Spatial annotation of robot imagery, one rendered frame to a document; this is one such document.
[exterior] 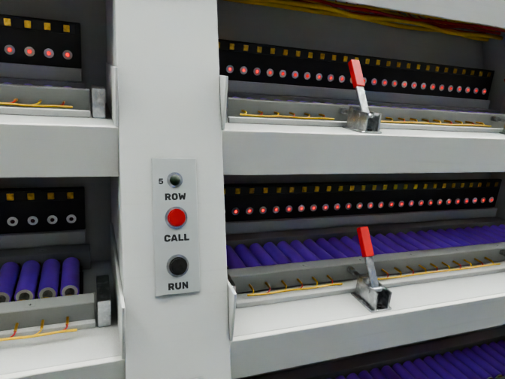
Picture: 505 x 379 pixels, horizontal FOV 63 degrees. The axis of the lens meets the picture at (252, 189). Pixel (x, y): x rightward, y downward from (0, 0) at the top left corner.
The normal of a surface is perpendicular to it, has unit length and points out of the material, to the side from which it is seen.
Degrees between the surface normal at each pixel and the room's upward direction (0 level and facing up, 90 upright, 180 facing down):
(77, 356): 21
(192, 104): 90
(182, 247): 90
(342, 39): 90
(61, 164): 110
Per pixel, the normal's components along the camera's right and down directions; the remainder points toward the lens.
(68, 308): 0.36, 0.29
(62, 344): 0.09, -0.95
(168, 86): 0.36, -0.05
